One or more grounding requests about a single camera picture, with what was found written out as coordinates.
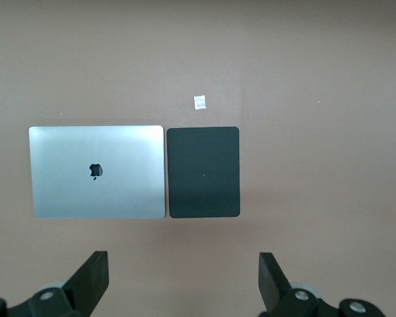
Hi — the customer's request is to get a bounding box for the black rectangular mouse pad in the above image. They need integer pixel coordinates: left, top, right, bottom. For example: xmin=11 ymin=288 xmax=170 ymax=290
xmin=166 ymin=126 xmax=241 ymax=219

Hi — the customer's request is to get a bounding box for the silver closed laptop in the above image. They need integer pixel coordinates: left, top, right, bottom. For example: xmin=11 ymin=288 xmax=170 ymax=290
xmin=28 ymin=125 xmax=167 ymax=220

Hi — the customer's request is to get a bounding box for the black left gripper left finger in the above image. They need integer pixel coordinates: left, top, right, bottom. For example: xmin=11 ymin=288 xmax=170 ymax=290
xmin=6 ymin=250 xmax=110 ymax=317

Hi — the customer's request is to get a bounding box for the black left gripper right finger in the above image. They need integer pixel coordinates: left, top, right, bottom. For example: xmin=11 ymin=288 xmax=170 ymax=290
xmin=259 ymin=252 xmax=341 ymax=317

